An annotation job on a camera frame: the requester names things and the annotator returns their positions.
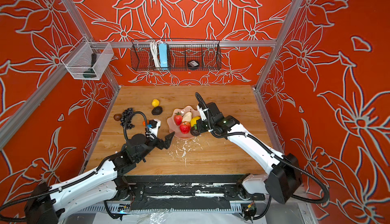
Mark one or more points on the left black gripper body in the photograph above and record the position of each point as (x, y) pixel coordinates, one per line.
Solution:
(151, 144)

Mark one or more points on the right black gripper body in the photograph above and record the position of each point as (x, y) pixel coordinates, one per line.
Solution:
(202, 125)

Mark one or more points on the large yellow lemon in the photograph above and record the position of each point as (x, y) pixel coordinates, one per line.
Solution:
(194, 120)

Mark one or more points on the beige garlic-like fruit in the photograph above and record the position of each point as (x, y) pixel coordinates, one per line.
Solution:
(187, 117)

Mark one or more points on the red wrinkled strawberry fruit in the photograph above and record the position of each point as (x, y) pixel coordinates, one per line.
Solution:
(185, 127)

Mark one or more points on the red apple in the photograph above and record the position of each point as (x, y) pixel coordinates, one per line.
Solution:
(178, 117)

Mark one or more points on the pink scalloped fruit bowl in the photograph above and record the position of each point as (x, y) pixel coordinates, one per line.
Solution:
(173, 128)

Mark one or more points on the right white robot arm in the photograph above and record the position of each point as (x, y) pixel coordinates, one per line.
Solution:
(280, 180)

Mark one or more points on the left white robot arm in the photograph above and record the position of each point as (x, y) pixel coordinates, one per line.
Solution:
(52, 204)

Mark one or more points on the brown kiwi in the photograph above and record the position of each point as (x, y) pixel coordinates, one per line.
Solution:
(117, 117)

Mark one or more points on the black grape bunch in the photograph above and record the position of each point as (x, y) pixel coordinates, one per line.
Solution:
(126, 121)

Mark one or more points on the dark avocado upper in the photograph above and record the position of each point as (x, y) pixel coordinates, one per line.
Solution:
(157, 110)

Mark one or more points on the small yellow lemon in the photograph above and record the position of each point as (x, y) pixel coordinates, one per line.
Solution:
(155, 103)

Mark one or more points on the black round puck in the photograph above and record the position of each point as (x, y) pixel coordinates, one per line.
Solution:
(193, 65)

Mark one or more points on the dark green brush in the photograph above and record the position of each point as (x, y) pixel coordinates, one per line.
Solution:
(90, 73)

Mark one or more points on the light blue box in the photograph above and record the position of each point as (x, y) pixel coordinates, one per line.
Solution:
(163, 56)

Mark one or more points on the clear plastic bin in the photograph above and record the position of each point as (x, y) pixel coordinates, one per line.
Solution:
(78, 58)

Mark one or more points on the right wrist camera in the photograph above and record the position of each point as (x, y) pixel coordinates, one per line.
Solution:
(203, 111)

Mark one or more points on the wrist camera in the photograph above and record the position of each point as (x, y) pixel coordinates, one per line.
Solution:
(152, 129)
(203, 111)

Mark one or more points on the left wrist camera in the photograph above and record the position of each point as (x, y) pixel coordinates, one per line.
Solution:
(152, 129)

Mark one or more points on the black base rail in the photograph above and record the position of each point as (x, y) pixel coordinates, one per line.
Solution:
(184, 193)

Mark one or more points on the black wire basket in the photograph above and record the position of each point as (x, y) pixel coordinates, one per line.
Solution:
(145, 54)

